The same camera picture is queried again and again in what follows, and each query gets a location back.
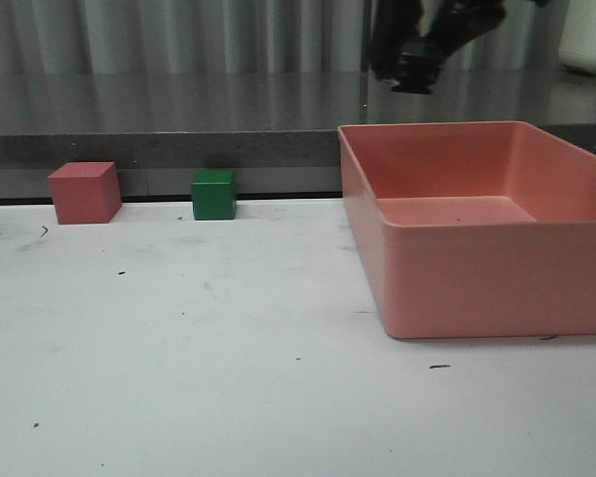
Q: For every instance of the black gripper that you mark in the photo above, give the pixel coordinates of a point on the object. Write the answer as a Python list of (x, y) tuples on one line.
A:
[(410, 60)]

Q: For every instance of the grey stone counter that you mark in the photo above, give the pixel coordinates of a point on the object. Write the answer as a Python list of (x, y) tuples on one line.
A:
[(278, 132)]

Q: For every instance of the white appliance in background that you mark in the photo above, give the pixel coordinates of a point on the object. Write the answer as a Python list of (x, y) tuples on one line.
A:
[(577, 47)]

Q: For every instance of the pink plastic bin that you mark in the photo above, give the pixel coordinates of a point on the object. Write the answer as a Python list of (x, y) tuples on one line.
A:
[(473, 229)]

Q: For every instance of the green cube block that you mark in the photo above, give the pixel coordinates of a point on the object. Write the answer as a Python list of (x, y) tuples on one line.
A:
[(213, 195)]

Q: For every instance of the pink cube block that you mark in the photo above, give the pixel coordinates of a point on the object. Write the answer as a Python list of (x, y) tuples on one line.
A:
[(85, 192)]

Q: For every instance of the grey curtain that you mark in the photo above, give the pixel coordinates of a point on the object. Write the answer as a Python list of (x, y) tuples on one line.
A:
[(185, 37)]

